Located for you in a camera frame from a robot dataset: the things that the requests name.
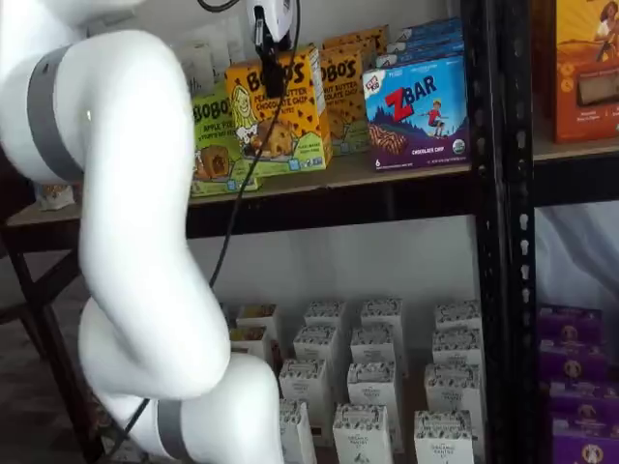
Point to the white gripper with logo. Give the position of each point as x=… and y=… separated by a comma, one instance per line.
x=278, y=19

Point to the orange Bobo's oat bites box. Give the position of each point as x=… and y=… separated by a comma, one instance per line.
x=362, y=38
x=290, y=128
x=344, y=96

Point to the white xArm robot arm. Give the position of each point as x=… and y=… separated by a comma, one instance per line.
x=135, y=193

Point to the green Bobo's apple pie box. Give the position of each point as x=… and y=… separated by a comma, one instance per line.
x=213, y=150

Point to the tan particle board shelf panel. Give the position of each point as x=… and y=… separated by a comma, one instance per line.
x=367, y=176
x=575, y=151

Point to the blue Zbar snack box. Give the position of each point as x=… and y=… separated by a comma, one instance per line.
x=425, y=45
x=416, y=123
x=421, y=58
x=430, y=29

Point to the black metal shelf rack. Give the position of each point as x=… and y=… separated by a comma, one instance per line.
x=493, y=241

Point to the large orange illustrated box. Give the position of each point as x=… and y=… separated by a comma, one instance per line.
x=587, y=72

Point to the purple snack box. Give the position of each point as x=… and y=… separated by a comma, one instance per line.
x=585, y=401
x=587, y=444
x=573, y=362
x=570, y=323

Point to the Purely Elizabeth granola bag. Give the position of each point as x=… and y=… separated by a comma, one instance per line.
x=203, y=63
x=58, y=195

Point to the white organic pantry carton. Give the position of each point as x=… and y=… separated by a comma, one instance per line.
x=299, y=435
x=457, y=316
x=382, y=314
x=303, y=382
x=457, y=348
x=362, y=435
x=315, y=344
x=325, y=314
x=452, y=391
x=374, y=345
x=372, y=386
x=442, y=440

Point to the white carton with colourful print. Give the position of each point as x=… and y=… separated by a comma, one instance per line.
x=256, y=319
x=249, y=340

